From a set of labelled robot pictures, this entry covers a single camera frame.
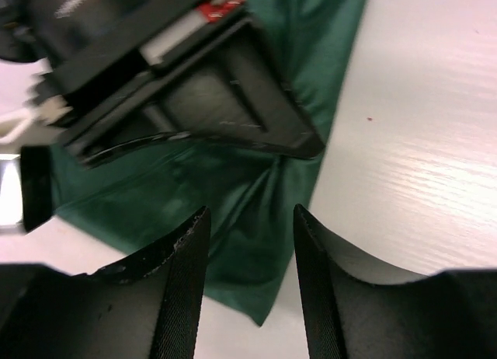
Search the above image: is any dark green cloth napkin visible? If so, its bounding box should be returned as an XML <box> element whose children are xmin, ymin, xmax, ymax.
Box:
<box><xmin>50</xmin><ymin>0</ymin><xmax>366</xmax><ymax>325</ymax></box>

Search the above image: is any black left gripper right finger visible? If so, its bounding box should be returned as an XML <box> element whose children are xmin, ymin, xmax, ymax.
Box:
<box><xmin>294</xmin><ymin>205</ymin><xmax>496</xmax><ymax>358</ymax></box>

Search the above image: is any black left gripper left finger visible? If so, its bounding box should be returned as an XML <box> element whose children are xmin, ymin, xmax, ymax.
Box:
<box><xmin>1</xmin><ymin>207</ymin><xmax>210</xmax><ymax>358</ymax></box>

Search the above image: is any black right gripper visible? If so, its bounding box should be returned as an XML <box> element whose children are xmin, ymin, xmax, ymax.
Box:
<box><xmin>1</xmin><ymin>0</ymin><xmax>324</xmax><ymax>167</ymax></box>

